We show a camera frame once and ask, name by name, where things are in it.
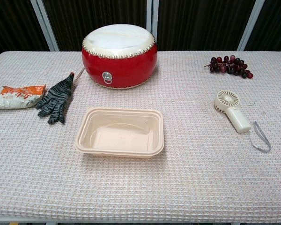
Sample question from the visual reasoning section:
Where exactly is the grey striped knit glove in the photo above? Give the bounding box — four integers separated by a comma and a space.
35, 72, 75, 125

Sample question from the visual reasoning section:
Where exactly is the pink waffle-weave tablecloth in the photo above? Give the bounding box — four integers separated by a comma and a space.
0, 50, 281, 223

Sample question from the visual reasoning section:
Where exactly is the dark red grape bunch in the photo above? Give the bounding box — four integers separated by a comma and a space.
203, 55, 254, 79

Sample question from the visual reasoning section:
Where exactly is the grey metal partition post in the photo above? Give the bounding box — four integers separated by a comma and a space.
30, 0, 60, 52
146, 0, 159, 40
237, 0, 266, 52

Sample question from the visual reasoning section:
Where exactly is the white handheld fan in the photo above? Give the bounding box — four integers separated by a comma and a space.
213, 90, 252, 134

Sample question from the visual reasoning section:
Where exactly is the dark ribbed partition panel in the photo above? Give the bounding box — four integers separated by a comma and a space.
42, 0, 148, 52
244, 0, 281, 54
157, 0, 258, 51
0, 0, 50, 61

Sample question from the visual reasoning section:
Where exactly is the orange and white snack bag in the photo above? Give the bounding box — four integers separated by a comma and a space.
0, 84, 47, 110

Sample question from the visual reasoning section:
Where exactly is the thin white thread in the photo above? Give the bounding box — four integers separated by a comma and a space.
248, 121, 272, 154

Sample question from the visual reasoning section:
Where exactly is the red drum with white skin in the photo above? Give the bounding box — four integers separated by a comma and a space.
81, 23, 158, 90

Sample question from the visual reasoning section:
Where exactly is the beige plastic food container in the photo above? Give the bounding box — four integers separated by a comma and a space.
75, 106, 165, 159

